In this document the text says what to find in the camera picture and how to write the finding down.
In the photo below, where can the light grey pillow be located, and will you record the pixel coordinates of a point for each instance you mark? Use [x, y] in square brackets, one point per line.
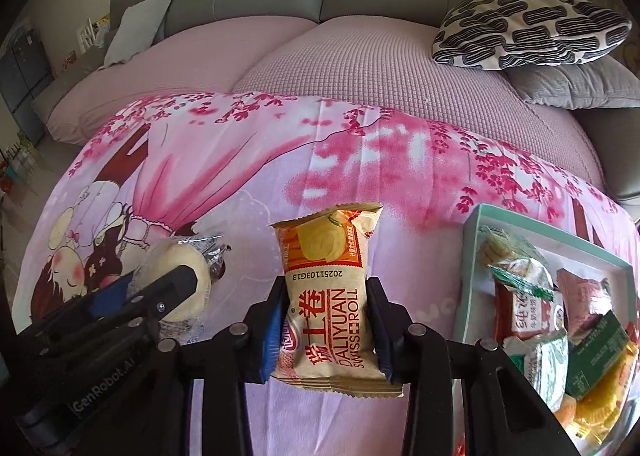
[140, 26]

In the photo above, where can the dark green snack packet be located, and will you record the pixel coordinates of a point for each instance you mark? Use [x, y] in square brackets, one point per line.
[595, 356]

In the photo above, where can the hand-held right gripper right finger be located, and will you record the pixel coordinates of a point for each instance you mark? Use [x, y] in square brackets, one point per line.
[377, 326]

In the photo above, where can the pink waffle sofa cover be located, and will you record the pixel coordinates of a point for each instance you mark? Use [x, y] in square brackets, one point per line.
[350, 66]

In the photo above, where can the yellow snack packet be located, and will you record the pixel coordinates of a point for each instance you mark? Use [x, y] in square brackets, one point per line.
[600, 411]

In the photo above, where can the orange cake roll packet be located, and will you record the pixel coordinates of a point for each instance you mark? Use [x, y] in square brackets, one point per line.
[330, 286]

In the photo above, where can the red and white biscuit packet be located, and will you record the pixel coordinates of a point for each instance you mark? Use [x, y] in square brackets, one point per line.
[525, 316]

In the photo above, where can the clear-wrapped white bun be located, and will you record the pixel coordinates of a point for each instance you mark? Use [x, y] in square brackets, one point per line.
[175, 256]

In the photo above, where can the pink snack packet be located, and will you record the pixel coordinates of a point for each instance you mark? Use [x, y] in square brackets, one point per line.
[580, 296]

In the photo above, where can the green and white snack packet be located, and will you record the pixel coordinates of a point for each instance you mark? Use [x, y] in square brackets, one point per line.
[545, 366]

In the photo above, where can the black and white patterned pillow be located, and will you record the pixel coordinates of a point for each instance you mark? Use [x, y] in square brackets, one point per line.
[525, 26]

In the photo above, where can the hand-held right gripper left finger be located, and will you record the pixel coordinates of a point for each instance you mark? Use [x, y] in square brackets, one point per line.
[272, 331]

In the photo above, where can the green-striped cracker packet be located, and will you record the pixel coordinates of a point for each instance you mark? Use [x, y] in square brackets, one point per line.
[520, 271]

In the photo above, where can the dark cabinet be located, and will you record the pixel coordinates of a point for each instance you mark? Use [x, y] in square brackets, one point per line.
[22, 86]

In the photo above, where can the white rack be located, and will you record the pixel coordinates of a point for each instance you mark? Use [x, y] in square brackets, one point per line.
[92, 36]

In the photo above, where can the teal cardboard box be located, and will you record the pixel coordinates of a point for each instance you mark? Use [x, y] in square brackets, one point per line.
[470, 286]

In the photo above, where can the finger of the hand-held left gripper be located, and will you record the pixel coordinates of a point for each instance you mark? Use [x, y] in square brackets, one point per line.
[165, 291]
[110, 298]

